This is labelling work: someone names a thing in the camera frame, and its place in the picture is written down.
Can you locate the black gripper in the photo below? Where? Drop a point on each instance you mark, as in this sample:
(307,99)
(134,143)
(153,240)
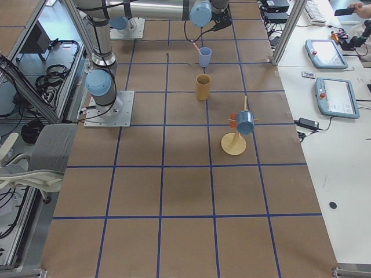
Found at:
(221,21)

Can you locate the light blue plastic cup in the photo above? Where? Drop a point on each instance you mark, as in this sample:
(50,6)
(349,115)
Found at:
(204,56)

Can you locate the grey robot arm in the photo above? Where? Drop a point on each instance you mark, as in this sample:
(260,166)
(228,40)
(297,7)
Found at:
(123,24)
(136,59)

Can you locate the wooden bamboo cup holder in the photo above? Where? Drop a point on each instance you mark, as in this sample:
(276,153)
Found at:
(202,86)

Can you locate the blue mug on stand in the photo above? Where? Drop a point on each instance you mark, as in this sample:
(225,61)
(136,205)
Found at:
(245,122)

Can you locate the orange lid on stand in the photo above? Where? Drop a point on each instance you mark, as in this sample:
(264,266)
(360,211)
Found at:
(232,121)

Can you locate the blue teach pendant far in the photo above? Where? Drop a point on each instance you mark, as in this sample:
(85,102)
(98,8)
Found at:
(324,54)

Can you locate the blue teach pendant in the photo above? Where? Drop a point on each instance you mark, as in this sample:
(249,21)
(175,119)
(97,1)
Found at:
(324,54)
(335,97)

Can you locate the round wooden stand base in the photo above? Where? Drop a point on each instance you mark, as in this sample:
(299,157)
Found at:
(233,143)

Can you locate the black power adapter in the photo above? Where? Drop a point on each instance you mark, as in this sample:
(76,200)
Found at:
(307,124)

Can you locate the blue teach pendant near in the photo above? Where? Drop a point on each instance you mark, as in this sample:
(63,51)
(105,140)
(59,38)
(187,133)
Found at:
(335,97)

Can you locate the grey office chair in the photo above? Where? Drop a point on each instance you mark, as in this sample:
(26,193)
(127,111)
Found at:
(43,169)

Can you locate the aluminium frame post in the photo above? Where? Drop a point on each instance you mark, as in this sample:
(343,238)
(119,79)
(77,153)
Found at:
(296,11)

